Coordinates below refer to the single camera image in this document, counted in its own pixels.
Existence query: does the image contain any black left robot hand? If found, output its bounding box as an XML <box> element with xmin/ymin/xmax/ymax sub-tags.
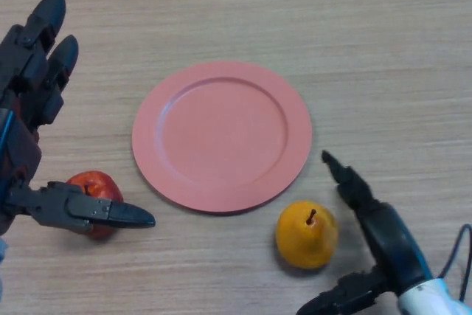
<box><xmin>0</xmin><ymin>0</ymin><xmax>156</xmax><ymax>237</ymax></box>

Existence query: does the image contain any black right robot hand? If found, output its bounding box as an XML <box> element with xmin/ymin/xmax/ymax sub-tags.
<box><xmin>296</xmin><ymin>150</ymin><xmax>434</xmax><ymax>315</ymax></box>

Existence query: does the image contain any yellow pear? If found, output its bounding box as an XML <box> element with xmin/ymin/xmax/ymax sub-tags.
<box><xmin>275</xmin><ymin>200</ymin><xmax>339</xmax><ymax>270</ymax></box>

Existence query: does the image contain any pink round plate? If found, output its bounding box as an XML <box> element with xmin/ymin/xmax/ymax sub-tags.
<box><xmin>131</xmin><ymin>60</ymin><xmax>313</xmax><ymax>215</ymax></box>

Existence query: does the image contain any red apple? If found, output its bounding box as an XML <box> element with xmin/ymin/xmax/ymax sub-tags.
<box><xmin>65</xmin><ymin>170</ymin><xmax>125</xmax><ymax>240</ymax></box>

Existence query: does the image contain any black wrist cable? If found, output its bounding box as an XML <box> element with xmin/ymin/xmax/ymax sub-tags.
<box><xmin>438</xmin><ymin>223</ymin><xmax>472</xmax><ymax>303</ymax></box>

